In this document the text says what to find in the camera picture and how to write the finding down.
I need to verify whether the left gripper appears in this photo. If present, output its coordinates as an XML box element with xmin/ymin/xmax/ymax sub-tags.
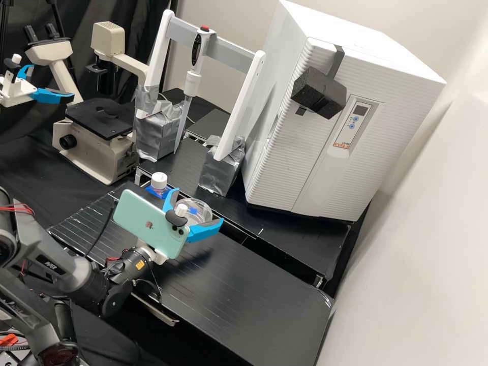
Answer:
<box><xmin>0</xmin><ymin>64</ymin><xmax>75</xmax><ymax>108</ymax></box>

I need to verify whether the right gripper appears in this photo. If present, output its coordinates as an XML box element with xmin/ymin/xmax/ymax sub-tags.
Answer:
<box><xmin>143</xmin><ymin>187</ymin><xmax>225</xmax><ymax>266</ymax></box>

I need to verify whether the petri dish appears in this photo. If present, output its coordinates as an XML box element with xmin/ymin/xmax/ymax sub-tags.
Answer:
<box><xmin>173</xmin><ymin>198</ymin><xmax>214</xmax><ymax>223</ymax></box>

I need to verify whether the blue bottle holder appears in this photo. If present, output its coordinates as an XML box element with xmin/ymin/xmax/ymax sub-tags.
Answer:
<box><xmin>144</xmin><ymin>186</ymin><xmax>173</xmax><ymax>202</ymax></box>

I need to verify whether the small bottle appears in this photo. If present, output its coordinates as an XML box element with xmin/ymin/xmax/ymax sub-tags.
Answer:
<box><xmin>151</xmin><ymin>172</ymin><xmax>169</xmax><ymax>196</ymax></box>

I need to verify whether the cream microscope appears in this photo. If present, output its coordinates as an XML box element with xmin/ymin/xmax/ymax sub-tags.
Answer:
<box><xmin>23</xmin><ymin>21</ymin><xmax>151</xmax><ymax>187</ymax></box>

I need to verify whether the pipette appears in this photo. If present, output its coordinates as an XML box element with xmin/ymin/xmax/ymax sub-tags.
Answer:
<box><xmin>175</xmin><ymin>24</ymin><xmax>211</xmax><ymax>154</ymax></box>

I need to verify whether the white pipette stand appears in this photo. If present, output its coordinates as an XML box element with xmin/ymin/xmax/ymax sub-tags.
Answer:
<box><xmin>133</xmin><ymin>9</ymin><xmax>267</xmax><ymax>197</ymax></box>

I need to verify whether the white incubator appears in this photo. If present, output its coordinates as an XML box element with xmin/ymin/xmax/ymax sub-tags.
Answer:
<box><xmin>262</xmin><ymin>0</ymin><xmax>447</xmax><ymax>115</ymax></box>

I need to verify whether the right wrist camera phone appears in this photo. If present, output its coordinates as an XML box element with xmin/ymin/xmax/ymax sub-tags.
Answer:
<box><xmin>112</xmin><ymin>189</ymin><xmax>191</xmax><ymax>260</ymax></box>

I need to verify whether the black cable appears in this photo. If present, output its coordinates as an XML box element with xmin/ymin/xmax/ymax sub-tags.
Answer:
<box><xmin>84</xmin><ymin>203</ymin><xmax>117</xmax><ymax>261</ymax></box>

